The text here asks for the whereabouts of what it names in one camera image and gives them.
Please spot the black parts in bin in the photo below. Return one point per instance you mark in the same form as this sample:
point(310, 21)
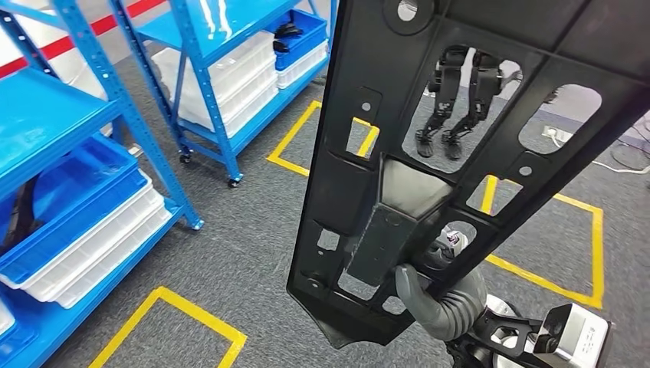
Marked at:
point(287, 33)

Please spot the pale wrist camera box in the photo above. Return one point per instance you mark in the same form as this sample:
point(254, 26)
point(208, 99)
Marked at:
point(584, 340)

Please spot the blue metal shelf rack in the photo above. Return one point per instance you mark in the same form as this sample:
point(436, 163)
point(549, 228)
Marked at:
point(167, 28)
point(45, 117)

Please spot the black plastic frame part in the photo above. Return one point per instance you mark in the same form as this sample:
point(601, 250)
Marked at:
point(345, 193)

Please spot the blue plastic bin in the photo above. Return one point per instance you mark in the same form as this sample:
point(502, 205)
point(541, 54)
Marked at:
point(304, 43)
point(76, 203)

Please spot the white power strip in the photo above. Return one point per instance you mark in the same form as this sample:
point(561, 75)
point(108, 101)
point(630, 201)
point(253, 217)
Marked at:
point(556, 133)

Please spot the black humanoid robot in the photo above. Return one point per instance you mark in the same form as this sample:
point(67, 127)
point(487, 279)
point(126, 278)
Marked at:
point(447, 91)

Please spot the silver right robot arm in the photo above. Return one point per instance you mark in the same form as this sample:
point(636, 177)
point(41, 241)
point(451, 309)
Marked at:
point(459, 325)

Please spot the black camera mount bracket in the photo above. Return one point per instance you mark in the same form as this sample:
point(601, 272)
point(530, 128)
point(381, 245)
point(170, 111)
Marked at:
point(525, 335)

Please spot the large white plastic bin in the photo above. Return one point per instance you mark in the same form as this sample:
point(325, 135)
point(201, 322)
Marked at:
point(228, 76)

